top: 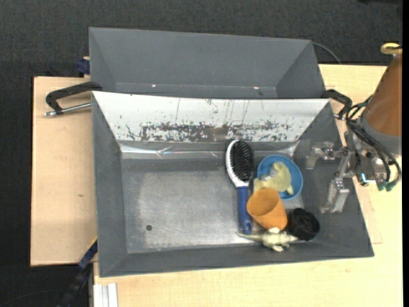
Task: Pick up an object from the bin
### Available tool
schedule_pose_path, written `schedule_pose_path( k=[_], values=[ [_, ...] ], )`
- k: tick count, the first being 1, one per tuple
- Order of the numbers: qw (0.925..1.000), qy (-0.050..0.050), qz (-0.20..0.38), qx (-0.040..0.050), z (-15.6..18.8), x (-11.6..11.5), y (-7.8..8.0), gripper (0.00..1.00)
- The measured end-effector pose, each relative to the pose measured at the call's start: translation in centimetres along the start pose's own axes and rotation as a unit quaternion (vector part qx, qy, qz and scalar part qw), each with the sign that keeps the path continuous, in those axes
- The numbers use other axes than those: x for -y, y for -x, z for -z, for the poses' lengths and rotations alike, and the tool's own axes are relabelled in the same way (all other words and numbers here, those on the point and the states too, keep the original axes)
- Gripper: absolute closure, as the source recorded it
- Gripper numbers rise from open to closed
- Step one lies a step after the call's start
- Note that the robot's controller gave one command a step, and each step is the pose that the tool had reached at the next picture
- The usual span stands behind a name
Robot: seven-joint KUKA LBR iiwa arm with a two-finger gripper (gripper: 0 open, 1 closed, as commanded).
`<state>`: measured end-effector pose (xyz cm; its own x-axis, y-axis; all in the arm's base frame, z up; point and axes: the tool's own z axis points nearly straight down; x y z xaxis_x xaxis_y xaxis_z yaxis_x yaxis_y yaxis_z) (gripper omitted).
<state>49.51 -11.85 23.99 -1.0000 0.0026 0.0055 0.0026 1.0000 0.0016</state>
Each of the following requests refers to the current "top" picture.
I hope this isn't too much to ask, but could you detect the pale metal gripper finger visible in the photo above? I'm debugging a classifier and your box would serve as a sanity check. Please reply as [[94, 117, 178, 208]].
[[320, 172, 351, 214], [305, 141, 344, 171]]

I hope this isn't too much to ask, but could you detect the blue bowl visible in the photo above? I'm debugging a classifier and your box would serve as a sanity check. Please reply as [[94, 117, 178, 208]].
[[256, 153, 304, 201]]

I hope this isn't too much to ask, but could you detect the black round cap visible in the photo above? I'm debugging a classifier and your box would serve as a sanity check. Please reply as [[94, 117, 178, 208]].
[[286, 207, 321, 242]]

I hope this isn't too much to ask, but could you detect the pale yellow soft toy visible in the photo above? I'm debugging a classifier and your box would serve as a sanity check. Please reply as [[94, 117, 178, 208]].
[[253, 161, 295, 196]]

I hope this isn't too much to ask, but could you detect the orange cup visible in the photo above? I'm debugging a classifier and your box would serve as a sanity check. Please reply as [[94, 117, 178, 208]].
[[245, 187, 288, 232]]

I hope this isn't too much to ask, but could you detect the pale toy lizard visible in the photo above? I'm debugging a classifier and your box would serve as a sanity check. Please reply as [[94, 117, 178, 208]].
[[235, 226, 299, 253]]

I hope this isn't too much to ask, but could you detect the white and blue hairbrush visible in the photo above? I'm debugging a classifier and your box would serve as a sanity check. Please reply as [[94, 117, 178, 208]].
[[225, 139, 256, 235]]

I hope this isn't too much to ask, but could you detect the grey metal bin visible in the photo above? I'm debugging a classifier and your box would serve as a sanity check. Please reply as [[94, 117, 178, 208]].
[[88, 26, 375, 278]]

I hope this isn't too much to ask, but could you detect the brown cardboard board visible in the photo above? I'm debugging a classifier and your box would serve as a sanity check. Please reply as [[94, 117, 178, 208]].
[[29, 75, 98, 267]]

